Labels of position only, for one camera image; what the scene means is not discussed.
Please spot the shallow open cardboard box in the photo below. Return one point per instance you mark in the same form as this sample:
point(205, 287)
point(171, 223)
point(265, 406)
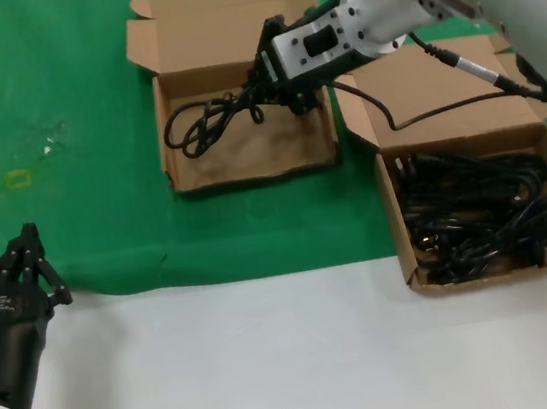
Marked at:
point(246, 152)

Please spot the green tablecloth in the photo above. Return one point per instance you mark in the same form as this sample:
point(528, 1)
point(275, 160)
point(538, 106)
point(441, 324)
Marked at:
point(34, 69)

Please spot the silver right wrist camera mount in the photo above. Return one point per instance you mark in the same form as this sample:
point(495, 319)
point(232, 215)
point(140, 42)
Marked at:
point(318, 42)

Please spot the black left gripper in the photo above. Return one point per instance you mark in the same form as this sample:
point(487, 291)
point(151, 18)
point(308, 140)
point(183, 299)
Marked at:
point(7, 325)

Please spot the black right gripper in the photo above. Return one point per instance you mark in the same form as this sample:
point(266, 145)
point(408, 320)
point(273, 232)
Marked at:
point(337, 72)

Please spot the deep open cardboard box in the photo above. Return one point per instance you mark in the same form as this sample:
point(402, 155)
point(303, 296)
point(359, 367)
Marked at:
point(443, 116)

